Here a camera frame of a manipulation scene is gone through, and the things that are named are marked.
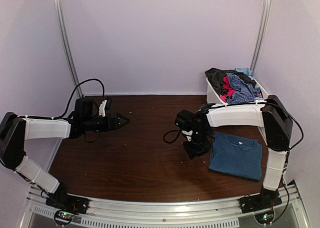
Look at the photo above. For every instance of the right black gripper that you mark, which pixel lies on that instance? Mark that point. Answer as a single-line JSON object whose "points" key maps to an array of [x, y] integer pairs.
{"points": [[193, 153]]}

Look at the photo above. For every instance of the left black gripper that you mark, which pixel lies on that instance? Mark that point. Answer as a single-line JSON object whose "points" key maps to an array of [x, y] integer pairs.
{"points": [[115, 124]]}

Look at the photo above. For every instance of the blue polo shirt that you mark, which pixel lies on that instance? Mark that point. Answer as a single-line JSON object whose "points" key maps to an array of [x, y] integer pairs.
{"points": [[236, 156]]}

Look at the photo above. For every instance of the blue checkered shirt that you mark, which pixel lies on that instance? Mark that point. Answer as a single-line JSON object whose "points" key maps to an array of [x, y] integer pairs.
{"points": [[244, 92]]}

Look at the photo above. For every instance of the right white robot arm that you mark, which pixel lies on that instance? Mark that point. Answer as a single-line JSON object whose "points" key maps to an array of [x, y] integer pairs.
{"points": [[268, 114]]}

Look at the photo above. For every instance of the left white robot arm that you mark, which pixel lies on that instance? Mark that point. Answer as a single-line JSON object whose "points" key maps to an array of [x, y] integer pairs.
{"points": [[16, 130]]}

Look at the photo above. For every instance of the red garment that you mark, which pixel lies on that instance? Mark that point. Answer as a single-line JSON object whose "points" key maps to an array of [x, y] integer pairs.
{"points": [[228, 88]]}

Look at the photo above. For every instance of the black garment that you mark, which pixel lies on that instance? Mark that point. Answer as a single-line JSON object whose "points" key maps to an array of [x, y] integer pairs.
{"points": [[216, 79]]}

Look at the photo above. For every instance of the light blue garment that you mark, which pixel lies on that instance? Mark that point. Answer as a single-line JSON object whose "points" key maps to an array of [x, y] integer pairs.
{"points": [[245, 71]]}

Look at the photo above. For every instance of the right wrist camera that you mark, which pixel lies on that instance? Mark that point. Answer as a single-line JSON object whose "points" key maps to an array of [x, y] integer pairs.
{"points": [[187, 134]]}

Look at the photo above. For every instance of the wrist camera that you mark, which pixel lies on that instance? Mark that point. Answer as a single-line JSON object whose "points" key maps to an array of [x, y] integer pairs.
{"points": [[104, 107], [187, 134]]}

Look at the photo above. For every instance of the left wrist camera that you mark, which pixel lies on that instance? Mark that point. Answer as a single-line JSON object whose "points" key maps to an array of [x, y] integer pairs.
{"points": [[104, 107]]}

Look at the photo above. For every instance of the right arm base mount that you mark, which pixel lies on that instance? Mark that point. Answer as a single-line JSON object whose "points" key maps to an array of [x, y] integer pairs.
{"points": [[266, 199]]}

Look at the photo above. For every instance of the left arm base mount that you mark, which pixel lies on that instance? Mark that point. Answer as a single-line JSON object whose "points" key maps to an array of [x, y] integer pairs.
{"points": [[60, 199]]}

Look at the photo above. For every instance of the front aluminium rail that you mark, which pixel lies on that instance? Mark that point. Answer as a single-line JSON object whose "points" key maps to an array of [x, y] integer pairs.
{"points": [[220, 213]]}

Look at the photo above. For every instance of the right aluminium corner post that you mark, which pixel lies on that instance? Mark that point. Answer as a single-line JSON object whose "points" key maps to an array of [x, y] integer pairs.
{"points": [[265, 14]]}

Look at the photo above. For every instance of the aluminium corner post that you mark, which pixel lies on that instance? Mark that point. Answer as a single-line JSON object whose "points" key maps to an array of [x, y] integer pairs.
{"points": [[65, 42], [265, 14]]}

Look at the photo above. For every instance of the left aluminium corner post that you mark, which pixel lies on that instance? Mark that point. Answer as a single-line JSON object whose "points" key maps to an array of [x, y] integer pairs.
{"points": [[65, 42]]}

